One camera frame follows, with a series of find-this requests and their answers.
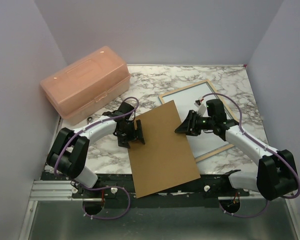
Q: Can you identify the translucent orange plastic box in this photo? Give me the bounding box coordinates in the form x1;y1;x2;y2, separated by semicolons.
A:
40;46;131;126

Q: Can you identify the silver ratchet wrench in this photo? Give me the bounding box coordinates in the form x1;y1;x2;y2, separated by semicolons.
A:
86;116;93;123

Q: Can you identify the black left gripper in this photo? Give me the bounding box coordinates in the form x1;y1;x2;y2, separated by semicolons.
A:
118;120;145;149

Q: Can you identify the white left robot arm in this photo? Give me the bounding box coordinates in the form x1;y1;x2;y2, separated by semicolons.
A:
46;101;145;198

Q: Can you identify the aluminium mounting rail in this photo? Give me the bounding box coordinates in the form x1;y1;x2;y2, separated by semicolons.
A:
29;174;295;201

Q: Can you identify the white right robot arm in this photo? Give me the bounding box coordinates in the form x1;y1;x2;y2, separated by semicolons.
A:
175;99;300;201

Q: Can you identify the brown cardboard backing board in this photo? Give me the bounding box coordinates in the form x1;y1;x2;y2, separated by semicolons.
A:
128;101;200;198

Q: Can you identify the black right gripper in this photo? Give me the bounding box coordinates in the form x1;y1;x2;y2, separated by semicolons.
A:
174;110;215;137

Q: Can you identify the blue wooden picture frame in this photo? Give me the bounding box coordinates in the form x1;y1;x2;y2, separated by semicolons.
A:
157;79;236;165

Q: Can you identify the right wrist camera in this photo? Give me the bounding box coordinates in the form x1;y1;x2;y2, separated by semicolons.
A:
194;98;207;117

